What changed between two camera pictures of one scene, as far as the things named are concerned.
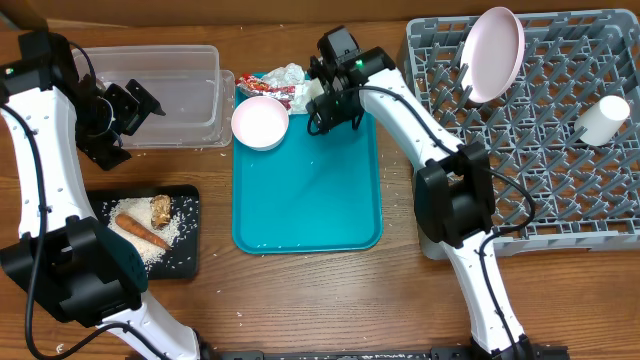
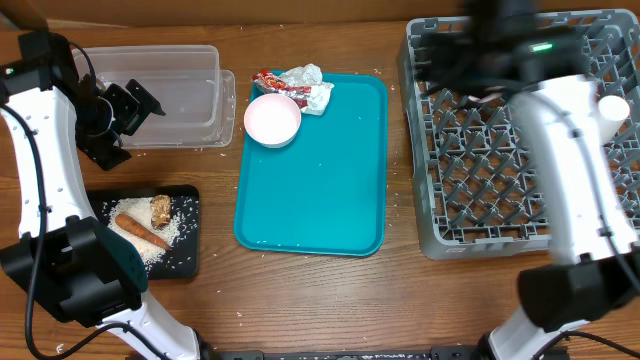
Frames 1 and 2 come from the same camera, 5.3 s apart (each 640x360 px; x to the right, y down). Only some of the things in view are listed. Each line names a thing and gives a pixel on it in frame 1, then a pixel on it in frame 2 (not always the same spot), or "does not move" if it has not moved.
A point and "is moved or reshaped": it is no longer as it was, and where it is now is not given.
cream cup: x=602 y=120 does not move
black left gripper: x=97 y=149 does not move
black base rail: x=535 y=352 does not move
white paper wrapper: x=293 y=75 is moved or reshaped
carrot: x=137 y=228 does not move
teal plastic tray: x=310 y=192 does not move
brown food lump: x=161 y=210 does not move
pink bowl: x=260 y=122 is moved or reshaped
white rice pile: x=137 y=211 does not move
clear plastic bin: x=184 y=81 does not move
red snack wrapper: x=257 y=87 -> x=268 y=83
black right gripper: x=327 y=116 -> x=431 y=63
